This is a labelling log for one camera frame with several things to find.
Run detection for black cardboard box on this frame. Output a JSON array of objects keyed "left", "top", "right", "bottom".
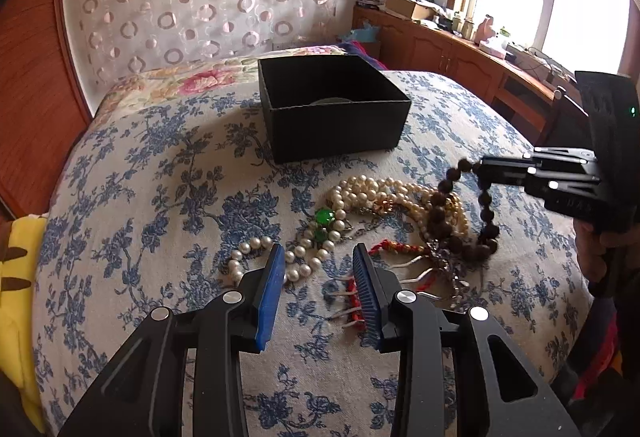
[{"left": 257, "top": 54, "right": 413, "bottom": 165}]

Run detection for red cloth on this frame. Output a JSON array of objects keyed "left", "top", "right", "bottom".
[{"left": 574, "top": 316, "right": 627, "bottom": 399}]

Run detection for white tissue box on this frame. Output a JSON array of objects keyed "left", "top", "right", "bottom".
[{"left": 478, "top": 37, "right": 510, "bottom": 56}]

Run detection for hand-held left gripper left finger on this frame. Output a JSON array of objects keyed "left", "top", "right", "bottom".
[{"left": 57, "top": 243, "right": 286, "bottom": 437}]

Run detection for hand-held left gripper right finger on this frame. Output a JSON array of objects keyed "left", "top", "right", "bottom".
[{"left": 352, "top": 243, "right": 582, "bottom": 437}]

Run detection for white device with cables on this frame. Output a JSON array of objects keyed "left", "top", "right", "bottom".
[{"left": 504, "top": 42, "right": 572, "bottom": 89}]

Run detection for wooden headboard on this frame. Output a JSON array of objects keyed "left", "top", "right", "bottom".
[{"left": 0, "top": 0, "right": 97, "bottom": 220}]

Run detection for yellow plush toy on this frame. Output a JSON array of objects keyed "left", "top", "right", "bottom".
[{"left": 0, "top": 214, "right": 52, "bottom": 434}]

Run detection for blue floral blanket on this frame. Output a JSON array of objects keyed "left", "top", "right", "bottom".
[{"left": 31, "top": 68, "right": 595, "bottom": 437}]

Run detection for wooden cabinet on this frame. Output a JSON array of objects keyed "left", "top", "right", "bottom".
[{"left": 351, "top": 4, "right": 577, "bottom": 144}]

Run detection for brown cardboard box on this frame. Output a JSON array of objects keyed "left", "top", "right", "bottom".
[{"left": 384, "top": 0, "right": 437, "bottom": 21}]

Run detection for blue cloth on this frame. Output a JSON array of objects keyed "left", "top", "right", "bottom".
[{"left": 339, "top": 23, "right": 382, "bottom": 44}]

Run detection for pink floral quilt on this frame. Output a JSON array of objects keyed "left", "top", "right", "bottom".
[{"left": 94, "top": 44, "right": 362, "bottom": 119}]

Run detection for multi-strand pearl necklace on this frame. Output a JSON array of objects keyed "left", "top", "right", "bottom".
[{"left": 327, "top": 176, "right": 472, "bottom": 244}]

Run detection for person's right hand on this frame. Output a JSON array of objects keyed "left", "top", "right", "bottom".
[{"left": 574, "top": 218, "right": 640, "bottom": 288}]

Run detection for pearl necklace with green gems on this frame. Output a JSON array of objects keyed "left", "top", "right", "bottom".
[{"left": 226, "top": 206, "right": 352, "bottom": 289}]

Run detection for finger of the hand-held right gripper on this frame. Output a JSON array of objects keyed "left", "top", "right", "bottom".
[
  {"left": 524, "top": 177, "right": 602, "bottom": 217},
  {"left": 478, "top": 146, "right": 600, "bottom": 184}
]

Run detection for dark wooden bead bracelet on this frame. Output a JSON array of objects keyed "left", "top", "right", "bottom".
[{"left": 429, "top": 158, "right": 502, "bottom": 264}]

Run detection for red woven bracelet white tassels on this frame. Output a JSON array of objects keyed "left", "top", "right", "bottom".
[{"left": 336, "top": 238, "right": 437, "bottom": 334}]

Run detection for pink figurine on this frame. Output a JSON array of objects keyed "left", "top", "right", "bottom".
[{"left": 475, "top": 14, "right": 502, "bottom": 43}]

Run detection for small bottles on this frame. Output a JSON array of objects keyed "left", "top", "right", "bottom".
[{"left": 450, "top": 11, "right": 477, "bottom": 41}]

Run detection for silver chain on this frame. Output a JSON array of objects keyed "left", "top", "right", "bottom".
[{"left": 427, "top": 241, "right": 482, "bottom": 314}]

